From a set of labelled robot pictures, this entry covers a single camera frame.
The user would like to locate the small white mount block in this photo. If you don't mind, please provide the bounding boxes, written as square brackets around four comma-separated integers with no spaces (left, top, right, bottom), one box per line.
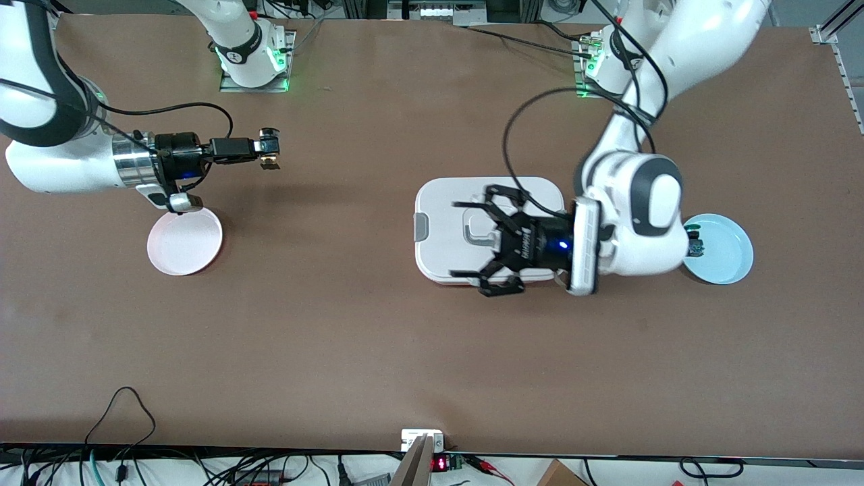
[401,429,445,452]

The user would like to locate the black flat looped cable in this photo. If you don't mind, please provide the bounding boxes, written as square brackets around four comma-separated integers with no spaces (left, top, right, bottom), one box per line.
[678,458,745,480]

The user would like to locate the silver electrical box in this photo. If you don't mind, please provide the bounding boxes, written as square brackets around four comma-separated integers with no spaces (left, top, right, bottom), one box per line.
[388,0,488,22]

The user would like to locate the red black clip leads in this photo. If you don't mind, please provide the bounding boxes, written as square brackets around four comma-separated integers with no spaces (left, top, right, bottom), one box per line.
[466,456,515,485]

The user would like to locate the black looped table cable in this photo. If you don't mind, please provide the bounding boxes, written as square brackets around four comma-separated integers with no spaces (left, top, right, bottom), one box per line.
[84,386,157,466]

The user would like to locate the grey metal bar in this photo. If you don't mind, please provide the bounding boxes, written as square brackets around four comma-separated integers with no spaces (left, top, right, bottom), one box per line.
[388,435,434,486]

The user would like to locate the brown cardboard box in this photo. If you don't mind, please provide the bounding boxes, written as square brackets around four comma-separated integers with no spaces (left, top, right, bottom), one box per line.
[537,459,589,486]

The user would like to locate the light blue round plate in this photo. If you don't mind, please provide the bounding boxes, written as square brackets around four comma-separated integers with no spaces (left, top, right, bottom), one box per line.
[682,213,755,286]

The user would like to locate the perforated white metal rail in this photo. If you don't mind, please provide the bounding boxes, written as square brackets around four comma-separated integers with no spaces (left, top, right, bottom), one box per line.
[832,42,864,136]

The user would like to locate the white lidded lunch box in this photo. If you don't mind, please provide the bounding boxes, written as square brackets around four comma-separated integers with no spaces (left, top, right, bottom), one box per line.
[413,177,571,286]

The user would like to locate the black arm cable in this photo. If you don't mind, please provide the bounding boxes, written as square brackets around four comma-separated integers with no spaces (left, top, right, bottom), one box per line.
[0,80,234,153]
[502,0,670,203]

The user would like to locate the slanted aluminium profile rail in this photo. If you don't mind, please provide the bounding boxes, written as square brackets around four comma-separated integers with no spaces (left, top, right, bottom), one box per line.
[809,0,864,45]

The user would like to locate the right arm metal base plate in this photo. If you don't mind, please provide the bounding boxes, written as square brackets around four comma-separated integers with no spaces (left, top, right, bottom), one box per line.
[219,30,296,93]

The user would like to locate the orange black switch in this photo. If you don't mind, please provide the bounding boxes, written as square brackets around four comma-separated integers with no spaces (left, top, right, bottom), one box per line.
[259,126,282,169]

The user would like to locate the black red power strip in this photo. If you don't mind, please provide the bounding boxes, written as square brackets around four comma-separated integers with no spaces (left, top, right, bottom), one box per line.
[233,469,284,486]

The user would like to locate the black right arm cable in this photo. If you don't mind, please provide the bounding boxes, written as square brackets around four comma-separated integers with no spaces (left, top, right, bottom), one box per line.
[0,80,234,153]

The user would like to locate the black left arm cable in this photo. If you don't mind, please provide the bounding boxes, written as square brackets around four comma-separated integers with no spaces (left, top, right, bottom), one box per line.
[502,0,670,203]

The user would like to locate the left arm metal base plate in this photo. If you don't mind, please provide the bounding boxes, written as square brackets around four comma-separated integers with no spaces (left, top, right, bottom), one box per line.
[574,37,625,99]

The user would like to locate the pink round plate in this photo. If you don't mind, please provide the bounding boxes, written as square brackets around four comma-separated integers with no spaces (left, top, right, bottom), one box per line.
[146,206,223,277]

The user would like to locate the black cable across table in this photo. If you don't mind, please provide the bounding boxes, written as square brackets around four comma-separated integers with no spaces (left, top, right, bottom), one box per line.
[462,26,589,55]

